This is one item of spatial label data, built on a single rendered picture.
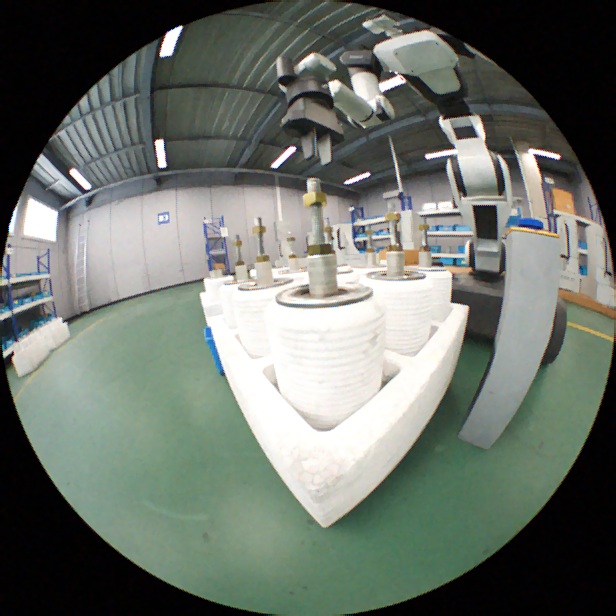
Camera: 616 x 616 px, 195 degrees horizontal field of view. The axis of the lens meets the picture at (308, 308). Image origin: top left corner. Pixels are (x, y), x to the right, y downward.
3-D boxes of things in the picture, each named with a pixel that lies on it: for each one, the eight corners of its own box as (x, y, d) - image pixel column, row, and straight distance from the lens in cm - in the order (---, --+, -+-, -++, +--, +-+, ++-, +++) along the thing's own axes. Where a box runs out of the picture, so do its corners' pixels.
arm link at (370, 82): (368, 135, 76) (357, 90, 87) (402, 127, 71) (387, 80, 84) (348, 124, 67) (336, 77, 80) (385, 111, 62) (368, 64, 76)
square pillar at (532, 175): (532, 270, 704) (511, 145, 796) (546, 273, 720) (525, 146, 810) (535, 272, 648) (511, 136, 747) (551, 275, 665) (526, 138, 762)
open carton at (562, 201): (548, 214, 579) (544, 193, 591) (568, 219, 610) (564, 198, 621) (555, 209, 527) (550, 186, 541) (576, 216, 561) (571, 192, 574)
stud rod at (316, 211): (319, 277, 13) (309, 176, 14) (313, 276, 14) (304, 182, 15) (331, 275, 14) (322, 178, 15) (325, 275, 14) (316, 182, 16)
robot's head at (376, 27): (385, 36, 94) (366, 23, 95) (406, 29, 91) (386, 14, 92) (379, 38, 88) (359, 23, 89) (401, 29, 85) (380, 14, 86)
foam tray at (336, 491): (338, 336, 64) (335, 286, 59) (451, 379, 49) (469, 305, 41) (228, 382, 50) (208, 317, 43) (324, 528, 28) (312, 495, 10)
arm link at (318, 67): (310, 112, 50) (305, 85, 59) (347, 89, 46) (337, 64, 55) (266, 95, 45) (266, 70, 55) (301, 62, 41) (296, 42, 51)
